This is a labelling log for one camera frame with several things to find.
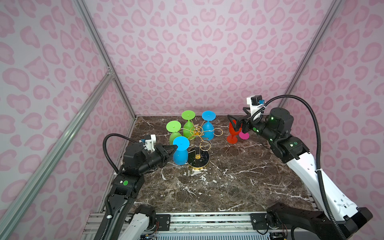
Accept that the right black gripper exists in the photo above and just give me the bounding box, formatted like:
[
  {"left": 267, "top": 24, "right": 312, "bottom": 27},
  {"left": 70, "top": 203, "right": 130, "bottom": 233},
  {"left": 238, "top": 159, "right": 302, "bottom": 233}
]
[{"left": 227, "top": 106, "right": 280, "bottom": 143}]

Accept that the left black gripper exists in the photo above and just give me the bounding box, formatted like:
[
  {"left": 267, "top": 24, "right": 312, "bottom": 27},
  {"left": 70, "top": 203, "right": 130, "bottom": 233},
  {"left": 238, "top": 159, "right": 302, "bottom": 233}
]
[{"left": 138, "top": 143, "right": 177, "bottom": 176}]

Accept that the blue wine glass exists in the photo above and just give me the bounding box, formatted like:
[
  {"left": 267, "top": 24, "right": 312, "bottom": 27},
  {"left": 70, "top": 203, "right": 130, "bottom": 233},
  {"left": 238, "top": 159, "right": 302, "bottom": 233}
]
[
  {"left": 202, "top": 111, "right": 216, "bottom": 141},
  {"left": 173, "top": 137, "right": 190, "bottom": 166}
]

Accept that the magenta wine glass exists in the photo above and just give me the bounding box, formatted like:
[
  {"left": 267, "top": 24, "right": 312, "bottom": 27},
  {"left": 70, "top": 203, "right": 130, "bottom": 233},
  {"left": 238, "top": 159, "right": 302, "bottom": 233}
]
[{"left": 239, "top": 131, "right": 250, "bottom": 140}]

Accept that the red wine glass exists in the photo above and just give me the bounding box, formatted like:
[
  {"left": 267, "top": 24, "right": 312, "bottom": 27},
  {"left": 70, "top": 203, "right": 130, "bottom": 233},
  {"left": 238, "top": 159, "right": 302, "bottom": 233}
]
[{"left": 227, "top": 122, "right": 242, "bottom": 144}]

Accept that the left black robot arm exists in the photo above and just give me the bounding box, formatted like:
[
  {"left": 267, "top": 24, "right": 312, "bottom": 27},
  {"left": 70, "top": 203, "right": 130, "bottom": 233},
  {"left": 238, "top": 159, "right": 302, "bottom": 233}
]
[{"left": 95, "top": 142, "right": 178, "bottom": 240}]

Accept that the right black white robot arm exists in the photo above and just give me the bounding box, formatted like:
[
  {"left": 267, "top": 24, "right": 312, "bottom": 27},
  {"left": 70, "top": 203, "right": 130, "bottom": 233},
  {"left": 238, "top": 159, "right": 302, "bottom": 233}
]
[{"left": 228, "top": 108, "right": 373, "bottom": 240}]

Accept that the left green wine glass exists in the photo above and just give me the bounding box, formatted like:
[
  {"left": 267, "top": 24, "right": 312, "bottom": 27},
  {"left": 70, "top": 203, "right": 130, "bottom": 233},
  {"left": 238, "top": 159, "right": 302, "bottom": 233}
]
[{"left": 166, "top": 121, "right": 182, "bottom": 145}]

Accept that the green wine glass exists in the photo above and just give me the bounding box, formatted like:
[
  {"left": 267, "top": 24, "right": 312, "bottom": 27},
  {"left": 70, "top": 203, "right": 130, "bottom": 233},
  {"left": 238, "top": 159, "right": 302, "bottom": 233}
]
[
  {"left": 182, "top": 110, "right": 196, "bottom": 140},
  {"left": 166, "top": 121, "right": 182, "bottom": 145}
]

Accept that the back green wine glass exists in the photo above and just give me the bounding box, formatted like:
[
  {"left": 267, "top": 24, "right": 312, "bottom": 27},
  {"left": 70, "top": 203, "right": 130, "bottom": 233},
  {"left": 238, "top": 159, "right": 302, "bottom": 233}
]
[{"left": 182, "top": 110, "right": 196, "bottom": 140}]

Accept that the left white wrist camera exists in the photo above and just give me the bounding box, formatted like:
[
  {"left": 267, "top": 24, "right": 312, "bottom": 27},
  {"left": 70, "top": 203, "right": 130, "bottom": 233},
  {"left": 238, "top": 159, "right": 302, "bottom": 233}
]
[{"left": 141, "top": 135, "right": 157, "bottom": 153}]

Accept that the gold wire glass rack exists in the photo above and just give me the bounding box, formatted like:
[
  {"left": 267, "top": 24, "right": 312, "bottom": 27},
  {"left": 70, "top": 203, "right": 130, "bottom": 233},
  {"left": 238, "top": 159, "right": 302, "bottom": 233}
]
[{"left": 187, "top": 122, "right": 224, "bottom": 171}]

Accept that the left black cable hose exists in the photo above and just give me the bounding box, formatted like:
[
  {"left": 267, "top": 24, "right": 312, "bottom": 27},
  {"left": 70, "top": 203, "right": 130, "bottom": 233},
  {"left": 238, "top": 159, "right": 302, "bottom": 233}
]
[{"left": 102, "top": 133, "right": 142, "bottom": 175}]

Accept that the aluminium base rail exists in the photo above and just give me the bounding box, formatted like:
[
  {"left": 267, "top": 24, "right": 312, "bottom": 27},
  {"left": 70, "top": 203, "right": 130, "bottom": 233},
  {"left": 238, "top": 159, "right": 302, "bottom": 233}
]
[{"left": 80, "top": 211, "right": 331, "bottom": 240}]

